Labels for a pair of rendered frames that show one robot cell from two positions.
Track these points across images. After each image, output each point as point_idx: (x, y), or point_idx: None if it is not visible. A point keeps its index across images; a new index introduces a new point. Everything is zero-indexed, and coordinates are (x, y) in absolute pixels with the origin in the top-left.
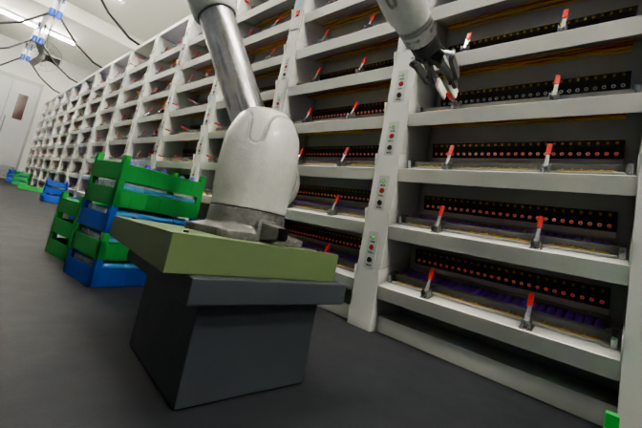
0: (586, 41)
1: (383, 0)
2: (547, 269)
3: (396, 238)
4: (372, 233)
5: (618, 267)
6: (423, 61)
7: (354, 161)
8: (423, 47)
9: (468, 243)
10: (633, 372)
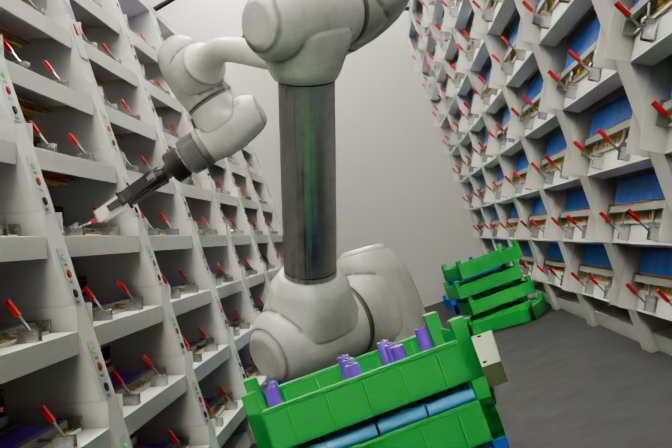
0: (103, 178)
1: (255, 134)
2: (174, 400)
3: (129, 432)
4: (122, 440)
5: (184, 377)
6: (165, 181)
7: (9, 331)
8: (192, 172)
9: (155, 400)
10: (212, 447)
